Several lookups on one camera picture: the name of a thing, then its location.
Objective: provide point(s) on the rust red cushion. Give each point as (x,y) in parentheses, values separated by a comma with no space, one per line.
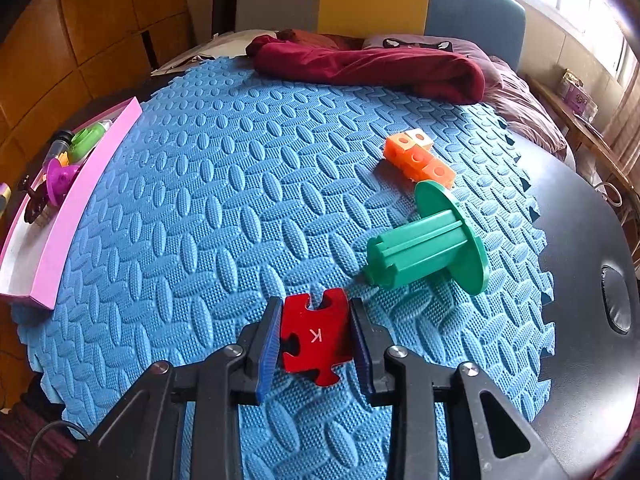
(310,37)

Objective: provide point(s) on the green toy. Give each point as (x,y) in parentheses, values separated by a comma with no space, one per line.
(87,142)

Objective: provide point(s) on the purple box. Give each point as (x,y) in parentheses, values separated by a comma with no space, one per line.
(575,95)

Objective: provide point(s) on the pink quilt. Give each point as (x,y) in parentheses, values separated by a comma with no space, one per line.
(525,105)

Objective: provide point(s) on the dark brown butterfly toy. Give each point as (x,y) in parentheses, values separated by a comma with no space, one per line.
(37,202)

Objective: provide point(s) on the orange linked cube blocks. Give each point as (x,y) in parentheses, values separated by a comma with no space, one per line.
(415,157)

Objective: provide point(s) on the maroon cloth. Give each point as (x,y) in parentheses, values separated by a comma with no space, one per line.
(375,67)

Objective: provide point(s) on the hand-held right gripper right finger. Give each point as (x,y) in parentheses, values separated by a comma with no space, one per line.
(361,345)

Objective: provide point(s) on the black padded massage table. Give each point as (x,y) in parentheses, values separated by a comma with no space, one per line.
(565,260)

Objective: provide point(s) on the blue foam puzzle mat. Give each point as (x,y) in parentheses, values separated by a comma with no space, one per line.
(225,210)

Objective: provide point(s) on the purple perforated toy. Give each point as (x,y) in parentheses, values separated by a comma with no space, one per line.
(62,175)

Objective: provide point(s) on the cat print pillow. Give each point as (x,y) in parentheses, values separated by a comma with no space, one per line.
(415,44)

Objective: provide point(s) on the pink tray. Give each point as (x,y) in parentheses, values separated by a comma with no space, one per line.
(75,210)

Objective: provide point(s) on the green plastic spool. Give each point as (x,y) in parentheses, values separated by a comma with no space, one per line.
(415,255)

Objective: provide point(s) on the clear plastic tube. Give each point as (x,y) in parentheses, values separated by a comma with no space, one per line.
(57,144)

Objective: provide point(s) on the beige paper bag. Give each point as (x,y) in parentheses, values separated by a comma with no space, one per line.
(220,45)

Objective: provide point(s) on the red puzzle piece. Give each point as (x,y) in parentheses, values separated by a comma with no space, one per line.
(315,330)

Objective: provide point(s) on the wooden wardrobe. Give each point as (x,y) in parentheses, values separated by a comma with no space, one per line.
(100,20)

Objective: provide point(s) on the grey yellow blue headboard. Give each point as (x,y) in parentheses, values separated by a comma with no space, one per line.
(370,0)

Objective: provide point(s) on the wooden desk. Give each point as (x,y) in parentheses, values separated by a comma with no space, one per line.
(585,130)

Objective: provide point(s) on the dark cloth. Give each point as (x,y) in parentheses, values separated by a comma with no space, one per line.
(25,425)

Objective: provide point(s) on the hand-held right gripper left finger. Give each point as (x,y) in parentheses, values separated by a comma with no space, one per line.
(267,345)

